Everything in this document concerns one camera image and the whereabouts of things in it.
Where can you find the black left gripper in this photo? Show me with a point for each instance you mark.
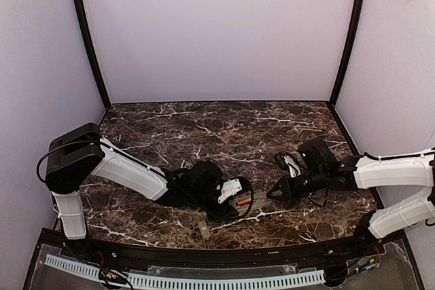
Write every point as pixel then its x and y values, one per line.
pixel 223 206

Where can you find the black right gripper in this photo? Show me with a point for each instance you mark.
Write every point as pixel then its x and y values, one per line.
pixel 293 185

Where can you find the white remote control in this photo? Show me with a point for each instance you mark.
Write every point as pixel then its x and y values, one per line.
pixel 260 201

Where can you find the orange battery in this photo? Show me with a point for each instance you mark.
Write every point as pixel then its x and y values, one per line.
pixel 245 203

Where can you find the grey battery cover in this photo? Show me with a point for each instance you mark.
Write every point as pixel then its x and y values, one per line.
pixel 204 230

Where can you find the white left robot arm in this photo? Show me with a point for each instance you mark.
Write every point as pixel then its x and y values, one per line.
pixel 84 152

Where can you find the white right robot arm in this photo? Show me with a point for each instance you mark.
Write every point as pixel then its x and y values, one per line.
pixel 321 170

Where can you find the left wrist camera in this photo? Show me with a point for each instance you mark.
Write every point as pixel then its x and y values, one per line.
pixel 232 187

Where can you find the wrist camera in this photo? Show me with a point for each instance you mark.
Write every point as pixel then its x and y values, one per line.
pixel 232 187
pixel 288 163

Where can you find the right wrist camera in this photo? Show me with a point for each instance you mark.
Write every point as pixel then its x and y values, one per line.
pixel 288 163

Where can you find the right white cable duct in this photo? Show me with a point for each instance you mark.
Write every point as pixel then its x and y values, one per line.
pixel 290 281

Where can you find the white cable duct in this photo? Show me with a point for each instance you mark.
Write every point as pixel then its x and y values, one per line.
pixel 72 267
pixel 290 281

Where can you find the black front rail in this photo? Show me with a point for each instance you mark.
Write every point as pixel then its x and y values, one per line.
pixel 320 254

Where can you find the left white cable duct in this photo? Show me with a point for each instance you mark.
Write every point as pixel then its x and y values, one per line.
pixel 72 267

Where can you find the right black frame post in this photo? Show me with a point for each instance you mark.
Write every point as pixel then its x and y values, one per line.
pixel 347 50

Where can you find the black frame post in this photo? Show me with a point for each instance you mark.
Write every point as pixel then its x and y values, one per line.
pixel 91 53
pixel 347 50

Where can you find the left black frame post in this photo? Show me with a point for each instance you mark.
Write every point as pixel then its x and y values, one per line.
pixel 91 53

